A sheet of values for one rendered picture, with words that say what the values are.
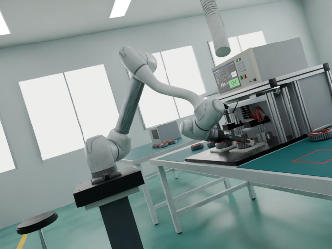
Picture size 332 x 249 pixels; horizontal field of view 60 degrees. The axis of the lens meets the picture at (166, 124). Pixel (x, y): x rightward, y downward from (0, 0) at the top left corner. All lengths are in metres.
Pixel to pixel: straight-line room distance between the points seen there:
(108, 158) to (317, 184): 1.17
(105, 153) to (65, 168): 4.39
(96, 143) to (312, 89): 1.29
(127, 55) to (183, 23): 5.70
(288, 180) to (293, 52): 0.98
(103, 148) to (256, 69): 1.01
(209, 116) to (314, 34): 8.31
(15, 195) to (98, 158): 4.58
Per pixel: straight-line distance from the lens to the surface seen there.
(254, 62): 1.72
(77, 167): 6.16
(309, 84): 1.80
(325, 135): 1.59
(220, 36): 3.15
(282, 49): 1.87
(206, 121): 1.43
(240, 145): 1.69
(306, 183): 1.09
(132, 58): 1.66
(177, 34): 7.16
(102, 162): 1.77
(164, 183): 2.72
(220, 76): 2.00
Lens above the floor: 1.07
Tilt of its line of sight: 1 degrees down
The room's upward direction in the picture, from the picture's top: 17 degrees counter-clockwise
